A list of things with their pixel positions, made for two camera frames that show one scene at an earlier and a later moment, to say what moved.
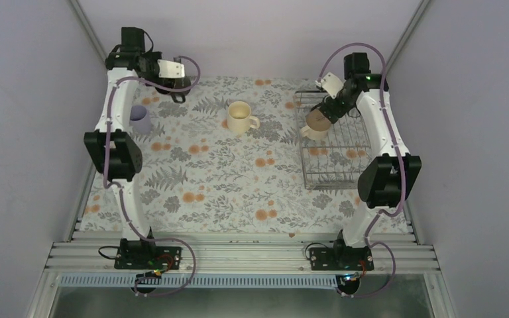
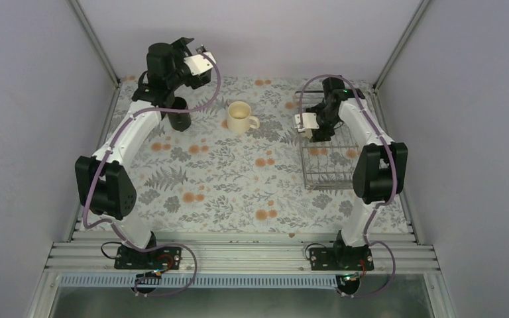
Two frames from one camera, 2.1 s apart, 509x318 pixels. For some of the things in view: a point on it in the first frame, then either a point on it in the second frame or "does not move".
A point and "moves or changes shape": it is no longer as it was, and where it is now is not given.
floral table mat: x=223 y=156 does not move
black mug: x=175 y=83 moves or changes shape
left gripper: x=156 y=53 -> x=181 y=48
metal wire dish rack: x=333 y=162 does not move
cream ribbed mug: x=239 y=120 does not move
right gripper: x=339 y=111 -> x=322 y=136
